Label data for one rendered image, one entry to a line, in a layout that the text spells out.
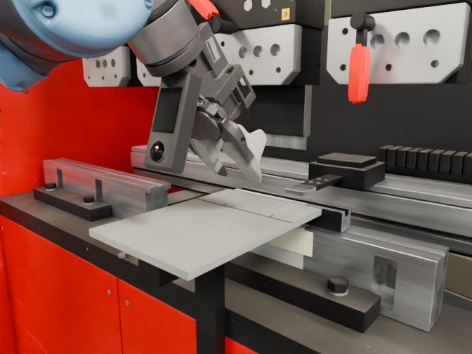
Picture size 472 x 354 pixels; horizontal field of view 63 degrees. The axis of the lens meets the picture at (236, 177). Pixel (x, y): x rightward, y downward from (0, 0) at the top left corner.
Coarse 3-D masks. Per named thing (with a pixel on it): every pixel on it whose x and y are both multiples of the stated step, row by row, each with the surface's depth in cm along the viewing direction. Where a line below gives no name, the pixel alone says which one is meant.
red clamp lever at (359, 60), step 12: (360, 12) 41; (360, 24) 41; (372, 24) 43; (360, 36) 42; (360, 48) 42; (360, 60) 42; (360, 72) 43; (348, 84) 44; (360, 84) 43; (348, 96) 44; (360, 96) 43
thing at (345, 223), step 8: (264, 192) 65; (272, 192) 65; (296, 200) 61; (304, 200) 60; (312, 200) 60; (320, 208) 56; (328, 208) 56; (336, 208) 57; (344, 208) 56; (320, 216) 57; (328, 216) 56; (336, 216) 55; (344, 216) 55; (312, 224) 58; (320, 224) 57; (328, 224) 56; (336, 224) 55; (344, 224) 55
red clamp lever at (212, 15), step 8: (192, 0) 57; (200, 0) 56; (208, 0) 57; (200, 8) 56; (208, 8) 56; (208, 16) 56; (216, 16) 56; (216, 24) 54; (224, 24) 54; (232, 24) 56; (216, 32) 55; (224, 32) 55; (232, 32) 56
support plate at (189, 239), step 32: (224, 192) 65; (128, 224) 49; (160, 224) 49; (192, 224) 49; (224, 224) 49; (256, 224) 49; (288, 224) 49; (160, 256) 40; (192, 256) 40; (224, 256) 40
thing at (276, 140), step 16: (256, 96) 61; (272, 96) 59; (288, 96) 57; (304, 96) 56; (256, 112) 62; (272, 112) 60; (288, 112) 58; (304, 112) 56; (256, 128) 62; (272, 128) 60; (288, 128) 58; (304, 128) 57; (272, 144) 62; (288, 144) 60; (304, 144) 58
